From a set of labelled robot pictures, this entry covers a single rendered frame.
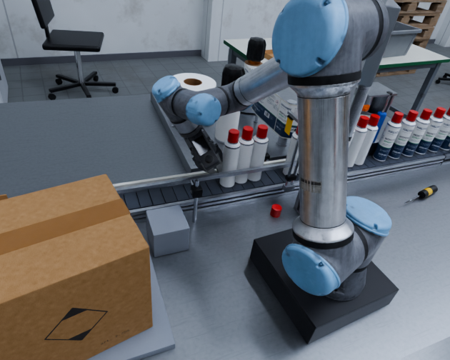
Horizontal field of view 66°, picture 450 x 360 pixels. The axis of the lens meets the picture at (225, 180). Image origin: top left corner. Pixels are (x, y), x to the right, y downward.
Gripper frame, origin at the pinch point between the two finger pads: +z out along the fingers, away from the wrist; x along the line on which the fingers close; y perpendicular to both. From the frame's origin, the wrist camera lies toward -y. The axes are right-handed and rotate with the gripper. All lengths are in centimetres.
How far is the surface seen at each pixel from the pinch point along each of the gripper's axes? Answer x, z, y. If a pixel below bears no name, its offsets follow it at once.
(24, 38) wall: 106, 14, 364
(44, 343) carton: 41, -28, -44
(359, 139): -50, 20, -2
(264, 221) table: -4.6, 14.8, -15.2
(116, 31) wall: 17, 59, 373
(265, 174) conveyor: -14.1, 14.5, 2.0
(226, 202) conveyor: 2.6, 9.2, -4.5
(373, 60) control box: -48, -21, -17
